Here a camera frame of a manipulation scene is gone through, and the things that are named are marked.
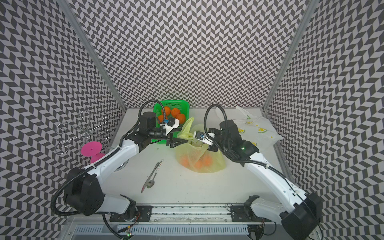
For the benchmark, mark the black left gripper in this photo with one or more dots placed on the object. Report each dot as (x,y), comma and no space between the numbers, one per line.
(170,140)

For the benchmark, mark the yellow-green plastic bag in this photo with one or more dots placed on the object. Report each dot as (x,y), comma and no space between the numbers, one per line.
(195,150)

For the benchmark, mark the orange fruit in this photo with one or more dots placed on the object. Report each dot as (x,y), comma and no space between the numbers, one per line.
(175,112)
(161,118)
(181,118)
(207,160)
(167,111)
(185,162)
(198,165)

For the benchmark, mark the white printed plastic bag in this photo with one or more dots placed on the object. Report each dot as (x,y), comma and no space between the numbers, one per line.
(255,129)

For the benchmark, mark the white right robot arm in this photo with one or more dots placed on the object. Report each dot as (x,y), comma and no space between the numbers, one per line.
(298,212)

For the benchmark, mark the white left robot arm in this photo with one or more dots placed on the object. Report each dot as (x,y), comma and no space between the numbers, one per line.
(82,192)

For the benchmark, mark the green plastic basket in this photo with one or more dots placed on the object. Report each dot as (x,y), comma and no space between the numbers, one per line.
(183,106)

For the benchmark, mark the metal spoon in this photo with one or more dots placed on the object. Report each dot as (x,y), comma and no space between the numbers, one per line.
(151,180)

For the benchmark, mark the metal knife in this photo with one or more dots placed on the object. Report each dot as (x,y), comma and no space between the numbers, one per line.
(145,184)

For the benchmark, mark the pink plastic cup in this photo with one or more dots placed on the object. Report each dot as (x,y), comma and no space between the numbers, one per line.
(93,150)

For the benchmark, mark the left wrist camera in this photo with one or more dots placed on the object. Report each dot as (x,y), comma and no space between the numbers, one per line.
(171,125)

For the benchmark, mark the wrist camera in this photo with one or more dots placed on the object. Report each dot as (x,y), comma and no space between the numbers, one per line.
(171,125)
(204,138)

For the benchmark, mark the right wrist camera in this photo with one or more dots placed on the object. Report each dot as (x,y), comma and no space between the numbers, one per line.
(204,138)

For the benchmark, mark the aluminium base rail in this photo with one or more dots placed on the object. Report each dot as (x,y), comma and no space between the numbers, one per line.
(176,222)

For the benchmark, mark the metal wire rack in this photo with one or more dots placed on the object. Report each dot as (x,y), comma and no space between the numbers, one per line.
(80,130)

